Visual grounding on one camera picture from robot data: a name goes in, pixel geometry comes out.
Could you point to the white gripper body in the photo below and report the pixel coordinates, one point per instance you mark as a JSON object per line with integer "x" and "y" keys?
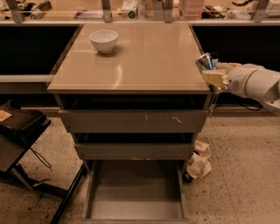
{"x": 237, "y": 80}

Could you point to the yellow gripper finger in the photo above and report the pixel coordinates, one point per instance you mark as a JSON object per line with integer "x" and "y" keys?
{"x": 216, "y": 78}
{"x": 227, "y": 66}

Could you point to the redbull can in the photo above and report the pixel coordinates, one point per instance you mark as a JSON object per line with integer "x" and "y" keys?
{"x": 205, "y": 62}

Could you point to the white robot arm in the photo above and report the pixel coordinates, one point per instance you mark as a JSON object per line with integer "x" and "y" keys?
{"x": 264, "y": 87}

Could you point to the beige counter cabinet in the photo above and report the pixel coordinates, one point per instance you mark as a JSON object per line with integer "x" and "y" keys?
{"x": 148, "y": 57}

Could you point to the grey top drawer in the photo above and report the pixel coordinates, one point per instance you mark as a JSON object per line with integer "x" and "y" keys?
{"x": 133, "y": 121}

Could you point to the grey drawer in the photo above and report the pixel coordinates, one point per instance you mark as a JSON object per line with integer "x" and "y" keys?
{"x": 133, "y": 121}
{"x": 134, "y": 151}
{"x": 135, "y": 192}

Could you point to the grey bottom drawer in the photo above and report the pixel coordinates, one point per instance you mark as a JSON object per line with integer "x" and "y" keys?
{"x": 135, "y": 192}

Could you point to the grey middle drawer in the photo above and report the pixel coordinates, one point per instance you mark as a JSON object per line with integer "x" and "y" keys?
{"x": 134, "y": 151}

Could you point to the pink storage box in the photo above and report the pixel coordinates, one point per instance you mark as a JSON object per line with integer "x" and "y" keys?
{"x": 190, "y": 9}

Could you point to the crumpled white cloth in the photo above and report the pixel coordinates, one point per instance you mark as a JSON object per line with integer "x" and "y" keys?
{"x": 198, "y": 166}

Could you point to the white device with lens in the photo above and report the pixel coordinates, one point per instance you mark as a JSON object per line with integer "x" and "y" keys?
{"x": 129, "y": 9}

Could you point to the white bowl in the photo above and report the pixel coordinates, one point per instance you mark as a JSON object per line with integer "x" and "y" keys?
{"x": 104, "y": 41}

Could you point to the black tray with note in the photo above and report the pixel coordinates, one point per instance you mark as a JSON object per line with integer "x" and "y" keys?
{"x": 19, "y": 124}

